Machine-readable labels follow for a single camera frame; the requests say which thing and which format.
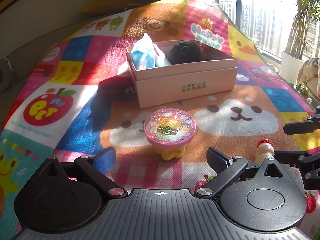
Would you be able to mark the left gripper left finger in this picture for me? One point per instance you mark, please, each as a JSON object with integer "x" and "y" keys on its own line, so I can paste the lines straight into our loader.
{"x": 104, "y": 160}

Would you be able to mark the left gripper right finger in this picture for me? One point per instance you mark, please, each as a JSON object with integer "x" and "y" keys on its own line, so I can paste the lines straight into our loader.
{"x": 217, "y": 160}

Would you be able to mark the potted plant white pot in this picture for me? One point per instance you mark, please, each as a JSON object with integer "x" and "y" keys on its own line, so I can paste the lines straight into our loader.
{"x": 291, "y": 58}

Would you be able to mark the small white yoghurt bottle toy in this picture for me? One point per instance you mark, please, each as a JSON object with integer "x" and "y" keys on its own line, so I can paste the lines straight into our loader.
{"x": 264, "y": 150}

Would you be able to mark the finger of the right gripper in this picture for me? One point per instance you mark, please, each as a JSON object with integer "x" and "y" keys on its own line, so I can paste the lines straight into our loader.
{"x": 303, "y": 127}

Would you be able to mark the grey neck pillow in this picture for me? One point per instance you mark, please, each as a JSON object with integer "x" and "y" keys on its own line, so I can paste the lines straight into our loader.
{"x": 7, "y": 74}

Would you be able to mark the pink cardboard box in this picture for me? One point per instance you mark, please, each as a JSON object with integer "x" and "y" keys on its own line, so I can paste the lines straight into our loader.
{"x": 161, "y": 85}

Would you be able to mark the pink glitter pudding cup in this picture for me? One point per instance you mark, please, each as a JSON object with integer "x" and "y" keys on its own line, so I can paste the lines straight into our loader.
{"x": 169, "y": 131}

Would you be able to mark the blue white tissue pack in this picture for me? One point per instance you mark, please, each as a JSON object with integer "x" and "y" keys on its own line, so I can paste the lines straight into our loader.
{"x": 146, "y": 55}

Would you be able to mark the colourful cartoon play mat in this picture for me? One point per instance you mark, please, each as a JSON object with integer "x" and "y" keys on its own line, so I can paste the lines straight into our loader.
{"x": 80, "y": 100}

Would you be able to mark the yellow cushion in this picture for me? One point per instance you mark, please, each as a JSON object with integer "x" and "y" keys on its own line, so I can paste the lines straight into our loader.
{"x": 103, "y": 7}

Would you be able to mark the black plush toy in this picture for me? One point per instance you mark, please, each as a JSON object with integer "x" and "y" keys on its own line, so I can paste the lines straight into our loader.
{"x": 186, "y": 51}

